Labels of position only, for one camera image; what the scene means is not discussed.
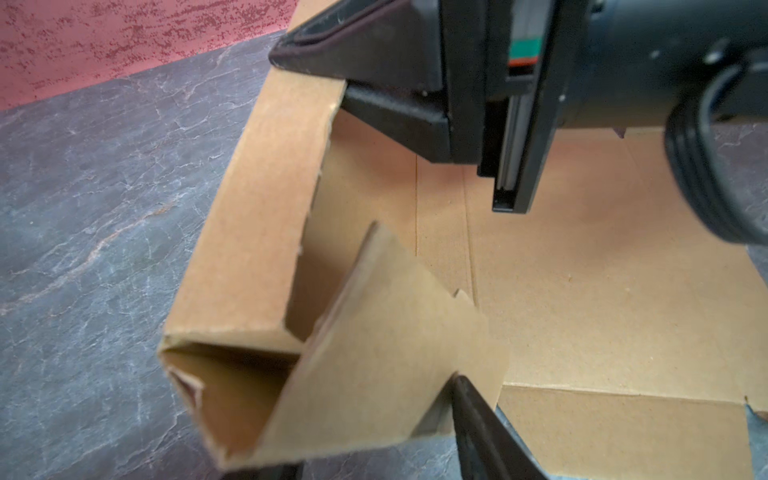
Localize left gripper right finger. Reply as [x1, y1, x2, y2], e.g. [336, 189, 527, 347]
[451, 374, 548, 480]

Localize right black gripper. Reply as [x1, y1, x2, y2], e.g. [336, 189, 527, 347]
[268, 0, 594, 214]

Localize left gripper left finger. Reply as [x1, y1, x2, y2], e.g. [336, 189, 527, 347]
[221, 463, 304, 480]

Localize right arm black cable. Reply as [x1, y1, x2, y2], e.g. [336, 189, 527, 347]
[662, 50, 768, 246]

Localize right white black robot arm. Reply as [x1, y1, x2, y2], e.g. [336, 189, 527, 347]
[269, 1, 767, 214]

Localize brown cardboard box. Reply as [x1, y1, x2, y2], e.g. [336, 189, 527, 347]
[158, 53, 767, 479]

